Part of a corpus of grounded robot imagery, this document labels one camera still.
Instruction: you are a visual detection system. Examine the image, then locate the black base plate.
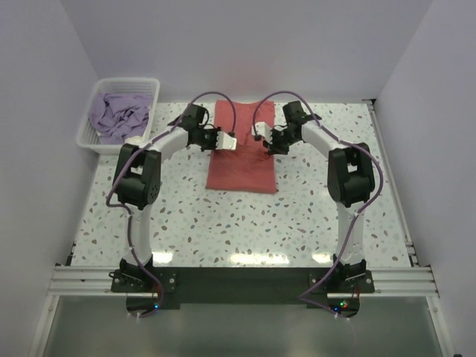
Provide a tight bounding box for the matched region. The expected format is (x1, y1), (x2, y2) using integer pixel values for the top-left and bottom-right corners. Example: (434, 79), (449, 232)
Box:
(109, 267), (376, 317)

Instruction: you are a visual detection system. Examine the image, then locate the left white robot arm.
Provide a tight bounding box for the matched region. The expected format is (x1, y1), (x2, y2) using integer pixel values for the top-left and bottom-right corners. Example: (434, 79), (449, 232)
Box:
(106, 104), (219, 292)

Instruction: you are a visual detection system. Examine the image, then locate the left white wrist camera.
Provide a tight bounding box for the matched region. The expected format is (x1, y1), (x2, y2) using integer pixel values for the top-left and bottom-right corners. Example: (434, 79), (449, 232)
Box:
(215, 131), (237, 151)

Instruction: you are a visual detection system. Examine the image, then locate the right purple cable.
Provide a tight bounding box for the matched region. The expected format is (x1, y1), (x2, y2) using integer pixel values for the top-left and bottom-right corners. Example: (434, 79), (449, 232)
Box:
(251, 90), (384, 310)

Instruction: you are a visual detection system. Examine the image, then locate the purple cable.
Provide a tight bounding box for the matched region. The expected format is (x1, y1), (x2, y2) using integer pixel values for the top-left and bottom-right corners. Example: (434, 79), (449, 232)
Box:
(106, 91), (239, 319)
(251, 90), (384, 310)

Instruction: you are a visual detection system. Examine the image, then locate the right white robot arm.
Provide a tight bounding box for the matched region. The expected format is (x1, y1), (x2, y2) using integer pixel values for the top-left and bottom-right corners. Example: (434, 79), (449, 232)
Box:
(252, 101), (376, 292)

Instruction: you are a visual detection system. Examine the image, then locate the purple t-shirt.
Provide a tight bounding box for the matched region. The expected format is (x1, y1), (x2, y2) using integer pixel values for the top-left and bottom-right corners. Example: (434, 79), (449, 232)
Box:
(88, 91), (152, 145)

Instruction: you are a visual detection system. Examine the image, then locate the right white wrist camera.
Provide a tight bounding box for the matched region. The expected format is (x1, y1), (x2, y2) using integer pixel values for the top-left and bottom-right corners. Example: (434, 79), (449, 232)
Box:
(252, 122), (272, 143)

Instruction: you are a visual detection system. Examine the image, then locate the white plastic laundry basket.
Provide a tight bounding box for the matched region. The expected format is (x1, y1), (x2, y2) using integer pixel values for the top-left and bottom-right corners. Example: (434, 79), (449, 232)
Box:
(77, 77), (160, 155)

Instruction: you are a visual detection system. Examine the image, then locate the salmon red t-shirt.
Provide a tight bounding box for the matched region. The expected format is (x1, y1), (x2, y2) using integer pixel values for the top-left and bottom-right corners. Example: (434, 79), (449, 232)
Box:
(206, 100), (277, 194)

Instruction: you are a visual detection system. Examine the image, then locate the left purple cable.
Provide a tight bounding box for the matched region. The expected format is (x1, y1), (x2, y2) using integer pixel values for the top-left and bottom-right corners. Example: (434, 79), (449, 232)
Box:
(106, 91), (239, 319)

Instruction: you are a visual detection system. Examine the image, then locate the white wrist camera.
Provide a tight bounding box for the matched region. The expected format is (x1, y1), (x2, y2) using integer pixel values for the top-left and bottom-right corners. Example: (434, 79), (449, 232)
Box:
(252, 122), (272, 143)
(215, 131), (237, 151)

